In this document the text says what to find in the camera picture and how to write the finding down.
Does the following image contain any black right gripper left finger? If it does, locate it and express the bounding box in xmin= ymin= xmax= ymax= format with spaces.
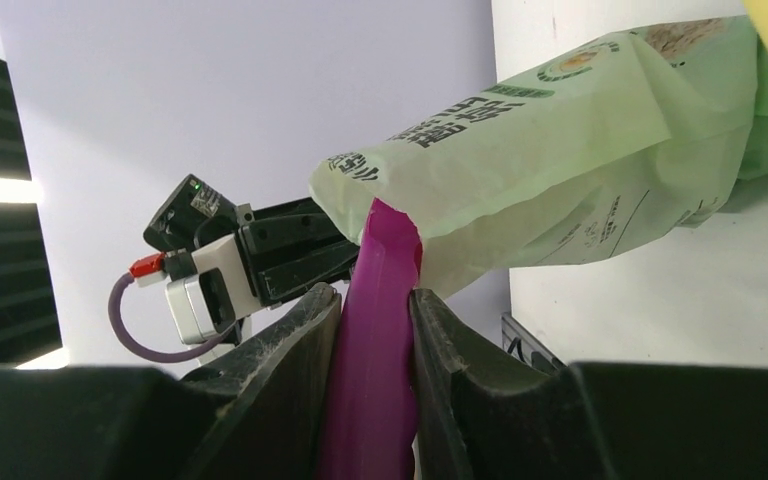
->
xmin=0 ymin=284 xmax=341 ymax=479

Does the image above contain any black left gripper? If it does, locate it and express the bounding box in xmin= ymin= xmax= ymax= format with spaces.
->
xmin=236 ymin=197 xmax=359 ymax=308

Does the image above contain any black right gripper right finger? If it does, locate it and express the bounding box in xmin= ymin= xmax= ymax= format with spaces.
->
xmin=409 ymin=289 xmax=768 ymax=479

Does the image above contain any magenta plastic scoop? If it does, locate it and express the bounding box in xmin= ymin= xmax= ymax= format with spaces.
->
xmin=315 ymin=200 xmax=421 ymax=479

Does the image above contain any green cat litter bag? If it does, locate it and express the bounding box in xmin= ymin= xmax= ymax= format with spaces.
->
xmin=309 ymin=16 xmax=768 ymax=297

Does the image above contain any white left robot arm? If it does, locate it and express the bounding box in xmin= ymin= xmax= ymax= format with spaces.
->
xmin=143 ymin=174 xmax=359 ymax=307

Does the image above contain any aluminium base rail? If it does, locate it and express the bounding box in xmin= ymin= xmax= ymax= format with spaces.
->
xmin=501 ymin=312 xmax=565 ymax=375

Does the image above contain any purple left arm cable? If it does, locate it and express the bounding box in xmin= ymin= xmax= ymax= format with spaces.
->
xmin=106 ymin=272 xmax=240 ymax=364

